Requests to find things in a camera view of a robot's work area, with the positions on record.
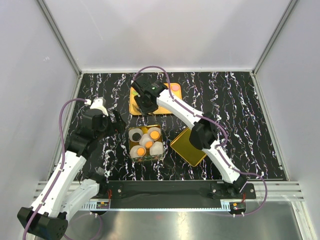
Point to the large patterned sandwich cookie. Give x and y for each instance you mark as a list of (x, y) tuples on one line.
[(155, 135)]

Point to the gold square cookie tin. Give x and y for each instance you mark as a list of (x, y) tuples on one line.
[(147, 156)]

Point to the aluminium frame rail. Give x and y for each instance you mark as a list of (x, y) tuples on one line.
[(272, 191)]

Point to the gold tin lid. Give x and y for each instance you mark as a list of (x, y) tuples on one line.
[(182, 146)]

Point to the black chocolate sandwich cookie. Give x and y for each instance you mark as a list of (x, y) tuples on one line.
[(136, 137)]

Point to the pink macaron top right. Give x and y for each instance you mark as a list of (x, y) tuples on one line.
[(175, 88)]

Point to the yellow serving tray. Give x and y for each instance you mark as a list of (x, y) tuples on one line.
[(162, 110)]

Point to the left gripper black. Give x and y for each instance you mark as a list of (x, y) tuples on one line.
[(118, 126)]

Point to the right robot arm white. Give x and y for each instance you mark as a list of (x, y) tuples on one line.
[(203, 135)]

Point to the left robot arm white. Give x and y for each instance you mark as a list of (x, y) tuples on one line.
[(49, 215)]

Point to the white paper cup centre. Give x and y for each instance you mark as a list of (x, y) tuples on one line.
[(145, 138)]

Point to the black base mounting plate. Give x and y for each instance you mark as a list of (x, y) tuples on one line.
[(216, 189)]

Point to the white paper cup back-right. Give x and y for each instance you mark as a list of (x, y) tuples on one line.
[(153, 129)]

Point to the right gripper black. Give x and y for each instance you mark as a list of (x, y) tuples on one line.
[(142, 109)]

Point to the white paper cup front-right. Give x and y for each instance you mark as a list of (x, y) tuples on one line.
[(156, 149)]

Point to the white paper cup front-left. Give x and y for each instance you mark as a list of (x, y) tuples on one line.
[(133, 153)]

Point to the plain round orange cookie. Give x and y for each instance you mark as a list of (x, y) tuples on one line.
[(149, 144)]

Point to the dotted round sandwich cookie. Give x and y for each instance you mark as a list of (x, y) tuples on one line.
[(141, 151)]

